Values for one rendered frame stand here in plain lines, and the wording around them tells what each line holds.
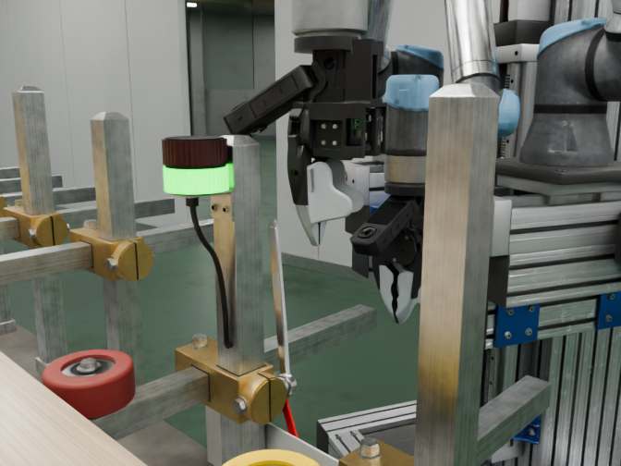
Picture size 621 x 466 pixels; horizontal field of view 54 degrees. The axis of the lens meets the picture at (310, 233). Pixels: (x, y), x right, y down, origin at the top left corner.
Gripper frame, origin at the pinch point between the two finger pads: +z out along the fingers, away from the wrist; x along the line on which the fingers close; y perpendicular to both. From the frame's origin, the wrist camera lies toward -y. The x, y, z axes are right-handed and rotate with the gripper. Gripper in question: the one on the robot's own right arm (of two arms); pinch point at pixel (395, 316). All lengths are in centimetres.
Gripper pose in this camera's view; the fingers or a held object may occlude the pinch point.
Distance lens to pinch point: 93.1
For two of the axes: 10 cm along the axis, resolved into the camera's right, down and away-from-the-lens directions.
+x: -7.1, -1.5, 6.8
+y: 7.0, -1.6, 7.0
